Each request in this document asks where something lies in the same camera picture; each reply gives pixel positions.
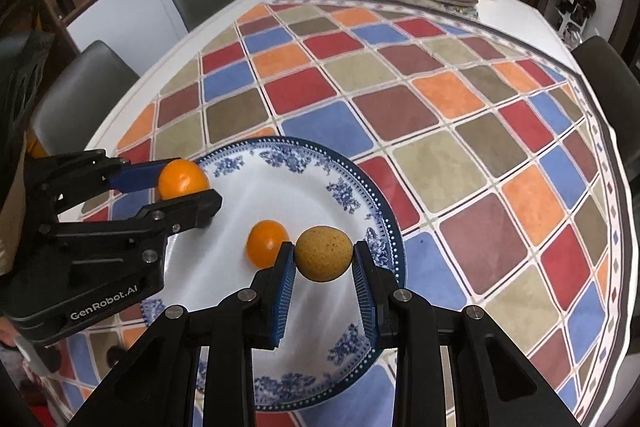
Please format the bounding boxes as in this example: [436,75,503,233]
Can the orange tangerine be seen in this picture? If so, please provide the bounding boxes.
[245,220,290,269]
[157,158,210,200]

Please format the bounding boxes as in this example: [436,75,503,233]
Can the brown kiwi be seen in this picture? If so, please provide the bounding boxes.
[294,225,352,283]

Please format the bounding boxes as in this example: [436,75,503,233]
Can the person left hand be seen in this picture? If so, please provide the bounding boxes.
[0,317,17,349]

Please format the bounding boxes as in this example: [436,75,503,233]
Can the blue white porcelain plate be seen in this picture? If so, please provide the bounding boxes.
[141,136,406,412]

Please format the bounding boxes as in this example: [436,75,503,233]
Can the near left dark chair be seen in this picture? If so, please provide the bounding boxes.
[30,40,139,155]

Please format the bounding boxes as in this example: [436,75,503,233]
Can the colourful checkered tablecloth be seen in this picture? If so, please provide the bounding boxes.
[49,0,638,426]

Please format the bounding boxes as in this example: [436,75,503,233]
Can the right dark chair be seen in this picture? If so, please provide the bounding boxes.
[572,36,640,184]

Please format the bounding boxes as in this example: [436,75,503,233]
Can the child seat with pink item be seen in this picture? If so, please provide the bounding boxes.
[544,0,597,50]

